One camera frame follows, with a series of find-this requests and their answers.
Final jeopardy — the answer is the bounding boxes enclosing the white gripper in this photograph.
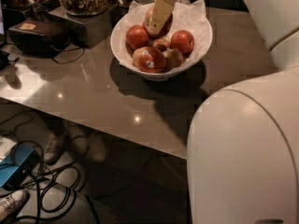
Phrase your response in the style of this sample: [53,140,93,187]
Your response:
[146,0,175,35]

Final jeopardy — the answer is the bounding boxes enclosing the central red yellow apple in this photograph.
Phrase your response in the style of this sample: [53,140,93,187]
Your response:
[143,6,173,38]

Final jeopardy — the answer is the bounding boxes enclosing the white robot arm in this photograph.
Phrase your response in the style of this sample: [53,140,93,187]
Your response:
[187,0,299,224]

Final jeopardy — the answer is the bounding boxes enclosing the white paper bowl liner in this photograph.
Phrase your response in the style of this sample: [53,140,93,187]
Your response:
[117,0,210,73]

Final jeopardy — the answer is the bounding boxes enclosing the right red apple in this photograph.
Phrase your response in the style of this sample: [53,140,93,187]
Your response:
[170,30,195,55]

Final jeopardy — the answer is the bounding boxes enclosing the small hidden middle apple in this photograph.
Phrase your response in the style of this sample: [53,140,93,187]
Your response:
[151,38,170,51]

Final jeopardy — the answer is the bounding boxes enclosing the left red apple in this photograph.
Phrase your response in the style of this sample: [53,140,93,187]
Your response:
[126,25,149,49]

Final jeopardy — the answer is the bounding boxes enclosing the front yellowish apple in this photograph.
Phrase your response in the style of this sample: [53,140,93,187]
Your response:
[163,49,184,69]

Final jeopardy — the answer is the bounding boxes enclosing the front stickered red apple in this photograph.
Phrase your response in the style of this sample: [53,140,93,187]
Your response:
[132,47,166,74]

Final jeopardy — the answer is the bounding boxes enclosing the white ceramic bowl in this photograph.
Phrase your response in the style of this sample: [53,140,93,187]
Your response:
[109,1,214,82]

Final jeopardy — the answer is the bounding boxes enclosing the dark grey display block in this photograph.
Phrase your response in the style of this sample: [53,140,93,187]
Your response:
[49,7,121,49]

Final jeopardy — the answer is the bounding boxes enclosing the black VR headset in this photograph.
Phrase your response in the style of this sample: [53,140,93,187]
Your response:
[8,19,70,58]

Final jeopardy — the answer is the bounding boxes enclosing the white sneaker under table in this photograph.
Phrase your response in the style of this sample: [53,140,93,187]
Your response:
[43,133,66,164]

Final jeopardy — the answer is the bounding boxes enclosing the blue box on floor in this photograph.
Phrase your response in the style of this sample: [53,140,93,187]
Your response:
[0,144,36,189]

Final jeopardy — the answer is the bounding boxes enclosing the white sneaker bottom left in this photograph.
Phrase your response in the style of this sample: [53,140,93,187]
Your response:
[0,189,28,222]

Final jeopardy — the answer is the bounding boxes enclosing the black floor cables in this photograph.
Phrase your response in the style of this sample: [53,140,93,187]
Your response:
[0,110,101,224]

